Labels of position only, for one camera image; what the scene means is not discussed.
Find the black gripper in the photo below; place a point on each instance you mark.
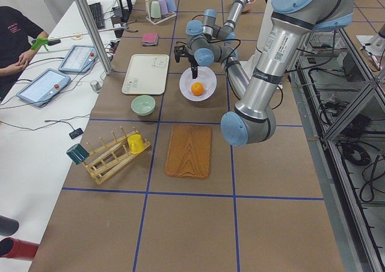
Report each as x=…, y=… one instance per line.
x=191, y=60

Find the orange fruit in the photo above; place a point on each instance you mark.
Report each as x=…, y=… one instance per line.
x=197, y=89

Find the white round plate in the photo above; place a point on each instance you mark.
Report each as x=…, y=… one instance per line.
x=205, y=76

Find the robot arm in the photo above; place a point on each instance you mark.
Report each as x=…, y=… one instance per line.
x=252, y=119
x=209, y=43

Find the cream rectangular tray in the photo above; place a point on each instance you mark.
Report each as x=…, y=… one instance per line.
x=146, y=74

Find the pink folded cloth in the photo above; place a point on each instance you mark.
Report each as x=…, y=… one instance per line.
x=150, y=39

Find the green ceramic bowl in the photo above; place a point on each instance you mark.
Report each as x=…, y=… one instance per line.
x=143, y=105

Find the purple cup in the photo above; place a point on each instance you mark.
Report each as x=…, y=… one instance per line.
x=163, y=7

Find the blue cup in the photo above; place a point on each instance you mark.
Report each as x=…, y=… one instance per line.
x=171, y=6

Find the light green cup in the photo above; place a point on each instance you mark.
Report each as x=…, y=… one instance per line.
x=155, y=12

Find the pink bowl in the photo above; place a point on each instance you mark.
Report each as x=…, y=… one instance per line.
x=248, y=6

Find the wooden cutting board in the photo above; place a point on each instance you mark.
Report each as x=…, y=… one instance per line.
x=189, y=151

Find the yellow cup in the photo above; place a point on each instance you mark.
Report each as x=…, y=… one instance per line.
x=136, y=143

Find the small metal can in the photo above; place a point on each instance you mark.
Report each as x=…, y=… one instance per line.
x=95, y=86

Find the black keyboard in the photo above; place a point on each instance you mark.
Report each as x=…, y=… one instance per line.
x=97, y=14

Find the teach pendant far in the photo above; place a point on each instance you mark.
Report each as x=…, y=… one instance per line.
x=80, y=59

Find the teach pendant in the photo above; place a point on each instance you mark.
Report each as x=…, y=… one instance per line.
x=42, y=89
x=80, y=59

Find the wooden dish rack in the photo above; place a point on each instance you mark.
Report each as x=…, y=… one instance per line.
x=105, y=161

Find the small black device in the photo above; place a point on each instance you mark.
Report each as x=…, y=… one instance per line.
x=75, y=133

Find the dark green cup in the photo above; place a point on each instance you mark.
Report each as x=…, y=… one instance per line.
x=77, y=154

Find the grabber reaching tool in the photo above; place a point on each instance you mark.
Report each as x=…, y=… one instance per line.
x=41, y=41

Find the teach pendant near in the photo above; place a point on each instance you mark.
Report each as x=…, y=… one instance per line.
x=42, y=89

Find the seated person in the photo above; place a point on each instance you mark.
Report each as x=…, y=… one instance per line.
x=16, y=52

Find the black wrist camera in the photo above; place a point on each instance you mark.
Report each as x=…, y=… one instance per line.
x=180, y=51

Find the white wire cup rack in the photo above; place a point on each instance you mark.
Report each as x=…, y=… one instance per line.
x=162, y=19

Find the aluminium frame post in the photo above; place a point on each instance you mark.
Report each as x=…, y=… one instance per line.
x=90, y=25

